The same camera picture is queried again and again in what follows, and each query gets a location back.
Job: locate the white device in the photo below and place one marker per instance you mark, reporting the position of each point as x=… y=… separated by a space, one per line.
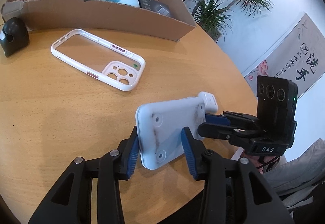
x=167 y=125

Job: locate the white clear phone case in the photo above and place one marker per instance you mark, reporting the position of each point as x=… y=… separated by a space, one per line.
x=132 y=79

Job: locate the person's right hand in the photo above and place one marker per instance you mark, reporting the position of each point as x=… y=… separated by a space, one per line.
x=252 y=160

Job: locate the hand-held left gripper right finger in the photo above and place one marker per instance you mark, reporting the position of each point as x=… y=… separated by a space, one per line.
x=190 y=158

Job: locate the black and white toy figure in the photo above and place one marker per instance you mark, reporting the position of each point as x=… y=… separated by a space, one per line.
x=15 y=36

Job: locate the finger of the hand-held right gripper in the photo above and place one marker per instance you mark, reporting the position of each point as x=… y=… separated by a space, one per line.
x=215 y=119
x=215 y=131

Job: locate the person's grey clothing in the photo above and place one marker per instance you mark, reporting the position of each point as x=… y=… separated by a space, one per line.
x=299 y=170

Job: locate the black product box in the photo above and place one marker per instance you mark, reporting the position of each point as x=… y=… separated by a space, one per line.
x=149 y=4

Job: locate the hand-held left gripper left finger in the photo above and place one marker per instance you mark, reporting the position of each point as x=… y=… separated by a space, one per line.
x=132 y=160

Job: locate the wall poster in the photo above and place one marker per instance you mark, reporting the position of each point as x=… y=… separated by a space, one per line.
x=287 y=48

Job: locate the tall palm-like potted plant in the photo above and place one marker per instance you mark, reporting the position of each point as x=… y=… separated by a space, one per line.
x=215 y=18

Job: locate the brown cardboard box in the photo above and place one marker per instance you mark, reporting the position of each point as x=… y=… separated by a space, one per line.
x=101 y=15

